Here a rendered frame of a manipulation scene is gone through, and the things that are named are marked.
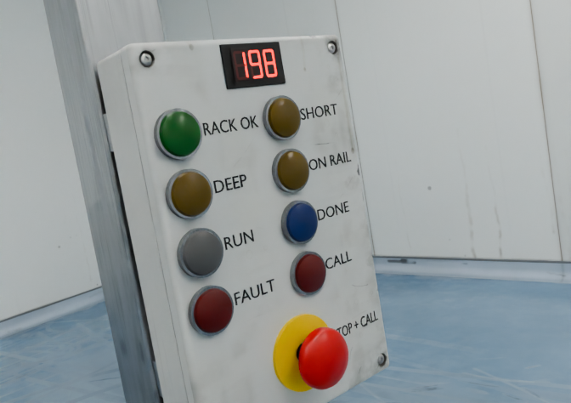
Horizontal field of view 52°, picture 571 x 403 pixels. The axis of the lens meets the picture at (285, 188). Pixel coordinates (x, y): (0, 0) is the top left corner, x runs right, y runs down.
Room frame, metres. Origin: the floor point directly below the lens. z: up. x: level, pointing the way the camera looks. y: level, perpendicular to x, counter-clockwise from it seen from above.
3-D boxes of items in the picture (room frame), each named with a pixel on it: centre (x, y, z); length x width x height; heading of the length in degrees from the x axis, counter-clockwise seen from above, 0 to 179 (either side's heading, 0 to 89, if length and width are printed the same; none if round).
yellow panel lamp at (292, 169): (0.40, -0.01, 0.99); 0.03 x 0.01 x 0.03; 129
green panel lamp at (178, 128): (0.35, 0.06, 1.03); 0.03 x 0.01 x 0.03; 129
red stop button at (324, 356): (0.38, 0.00, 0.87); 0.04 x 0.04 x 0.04; 39
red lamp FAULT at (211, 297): (0.35, 0.06, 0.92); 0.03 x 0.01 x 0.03; 129
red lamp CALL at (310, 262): (0.40, -0.01, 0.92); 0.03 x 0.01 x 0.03; 129
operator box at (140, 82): (0.41, 0.03, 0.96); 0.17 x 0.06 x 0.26; 129
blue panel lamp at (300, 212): (0.40, -0.01, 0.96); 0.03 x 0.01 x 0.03; 129
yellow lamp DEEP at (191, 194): (0.35, 0.06, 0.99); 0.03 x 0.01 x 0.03; 129
